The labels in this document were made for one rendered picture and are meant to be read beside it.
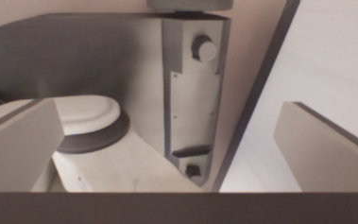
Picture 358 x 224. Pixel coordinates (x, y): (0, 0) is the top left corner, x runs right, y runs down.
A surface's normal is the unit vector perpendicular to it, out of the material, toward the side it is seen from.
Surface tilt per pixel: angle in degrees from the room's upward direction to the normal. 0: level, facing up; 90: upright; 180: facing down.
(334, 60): 90
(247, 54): 0
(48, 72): 0
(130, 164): 90
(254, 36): 0
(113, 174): 90
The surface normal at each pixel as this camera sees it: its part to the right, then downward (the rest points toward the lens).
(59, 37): 0.22, 0.50
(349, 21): -0.96, -0.07
